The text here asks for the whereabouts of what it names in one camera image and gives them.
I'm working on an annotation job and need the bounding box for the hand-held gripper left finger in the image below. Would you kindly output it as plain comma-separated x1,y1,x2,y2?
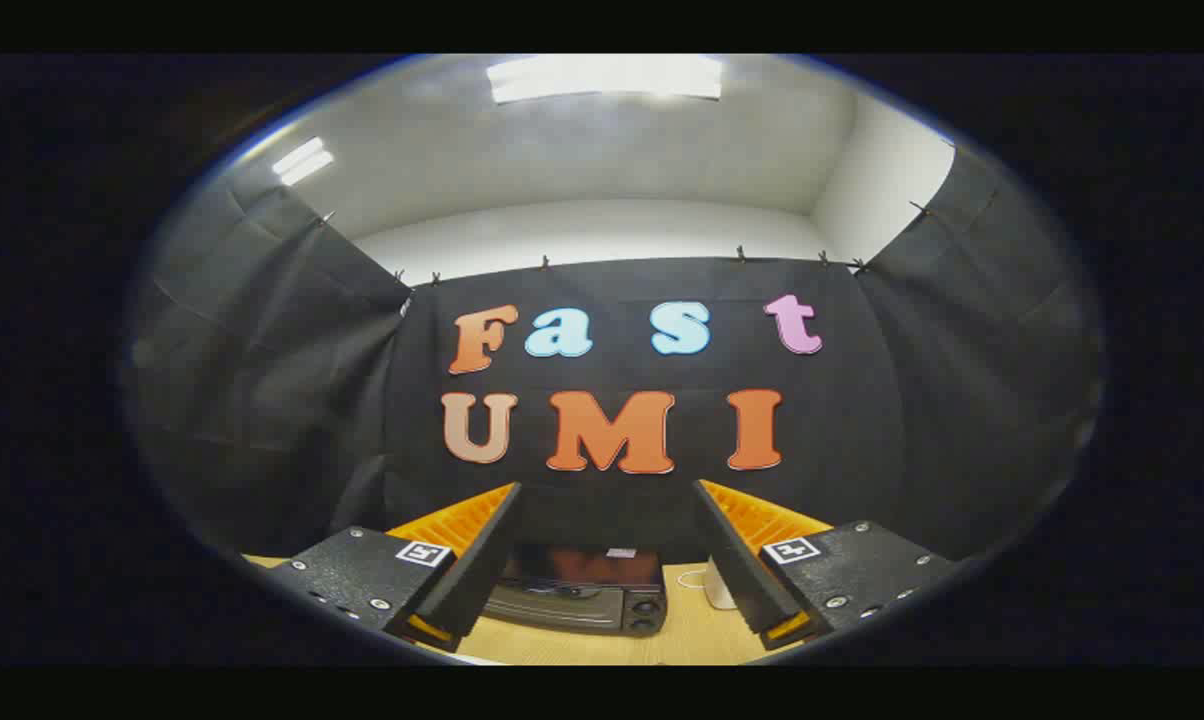
262,482,523,653

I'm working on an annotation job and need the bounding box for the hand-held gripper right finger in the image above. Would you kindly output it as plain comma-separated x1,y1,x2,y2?
692,480,958,651

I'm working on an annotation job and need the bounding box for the black toaster oven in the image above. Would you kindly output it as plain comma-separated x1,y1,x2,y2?
482,543,669,638

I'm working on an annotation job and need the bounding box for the glass toaster oven door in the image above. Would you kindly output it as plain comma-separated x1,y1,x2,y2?
486,582,631,633

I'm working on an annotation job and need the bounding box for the white bread toaster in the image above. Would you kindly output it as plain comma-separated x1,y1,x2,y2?
704,557,739,611

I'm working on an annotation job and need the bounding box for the row of small cloth clips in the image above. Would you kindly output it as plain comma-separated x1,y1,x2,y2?
317,200,935,286

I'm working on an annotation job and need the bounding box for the small ceiling light panel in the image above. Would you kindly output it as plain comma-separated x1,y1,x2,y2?
271,137,336,187

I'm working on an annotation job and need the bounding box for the large ceiling light panel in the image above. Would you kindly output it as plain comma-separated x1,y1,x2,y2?
487,55,724,105

